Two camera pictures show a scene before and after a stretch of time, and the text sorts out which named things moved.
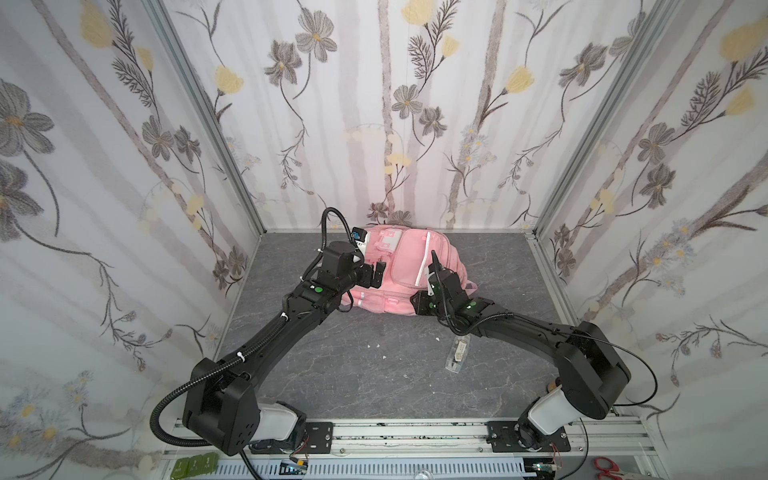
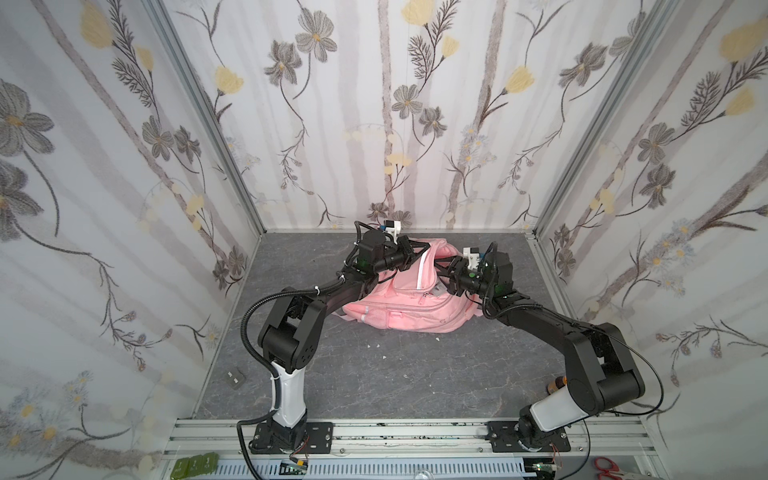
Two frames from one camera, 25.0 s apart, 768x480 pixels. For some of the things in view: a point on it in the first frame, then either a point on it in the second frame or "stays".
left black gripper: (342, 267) to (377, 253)
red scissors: (609, 473) stays
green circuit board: (194, 466) stays
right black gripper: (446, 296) to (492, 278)
